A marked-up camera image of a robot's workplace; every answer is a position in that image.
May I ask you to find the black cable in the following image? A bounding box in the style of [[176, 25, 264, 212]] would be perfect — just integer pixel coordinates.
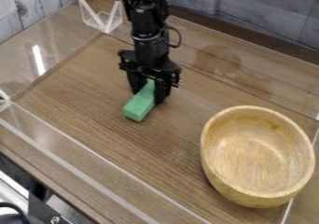
[[0, 202, 32, 224]]

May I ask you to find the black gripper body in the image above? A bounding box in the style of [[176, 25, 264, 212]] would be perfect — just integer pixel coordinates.
[[119, 37, 180, 87]]

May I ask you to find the clear acrylic corner bracket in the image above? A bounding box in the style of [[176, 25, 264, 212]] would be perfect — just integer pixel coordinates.
[[78, 0, 123, 34]]

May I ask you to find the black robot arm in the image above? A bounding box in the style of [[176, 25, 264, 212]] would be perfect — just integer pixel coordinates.
[[117, 0, 181, 105]]

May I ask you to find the wooden bowl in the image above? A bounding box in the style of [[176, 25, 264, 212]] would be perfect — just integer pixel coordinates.
[[199, 105, 315, 208]]

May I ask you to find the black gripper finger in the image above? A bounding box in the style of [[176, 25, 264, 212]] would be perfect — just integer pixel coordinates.
[[155, 79, 171, 105], [127, 71, 147, 93]]

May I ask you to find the black metal mount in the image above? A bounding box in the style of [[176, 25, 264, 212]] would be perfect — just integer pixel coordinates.
[[28, 193, 72, 224]]

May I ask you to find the clear acrylic enclosure wall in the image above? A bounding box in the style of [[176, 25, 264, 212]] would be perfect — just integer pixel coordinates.
[[0, 3, 319, 224]]

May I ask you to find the green rectangular block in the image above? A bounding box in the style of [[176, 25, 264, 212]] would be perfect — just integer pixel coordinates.
[[121, 81, 155, 122]]

